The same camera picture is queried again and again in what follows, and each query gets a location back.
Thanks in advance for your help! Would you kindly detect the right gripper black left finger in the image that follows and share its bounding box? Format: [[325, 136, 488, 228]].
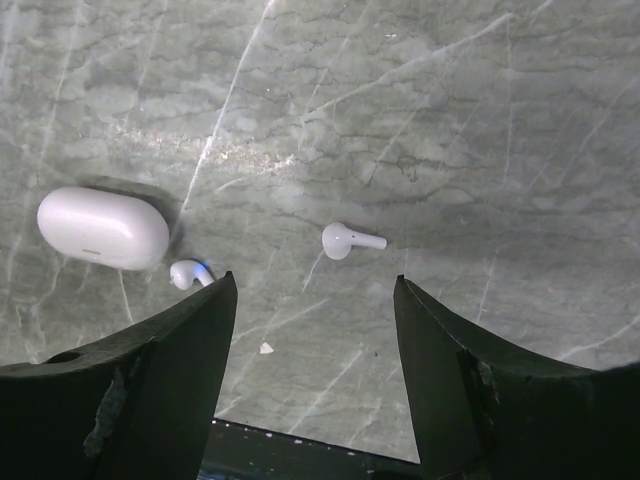
[[1, 274, 237, 479]]

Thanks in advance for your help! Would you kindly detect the white closed charging case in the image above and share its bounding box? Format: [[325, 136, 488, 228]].
[[37, 186, 170, 271]]

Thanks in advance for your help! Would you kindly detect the white earbud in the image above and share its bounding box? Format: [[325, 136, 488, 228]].
[[169, 259, 214, 291], [321, 222, 387, 260]]

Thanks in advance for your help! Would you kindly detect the white earbud beside closed case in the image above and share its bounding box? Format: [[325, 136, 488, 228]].
[[169, 259, 214, 291]]

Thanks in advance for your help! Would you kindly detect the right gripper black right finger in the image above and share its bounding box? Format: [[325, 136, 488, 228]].
[[393, 277, 639, 479]]

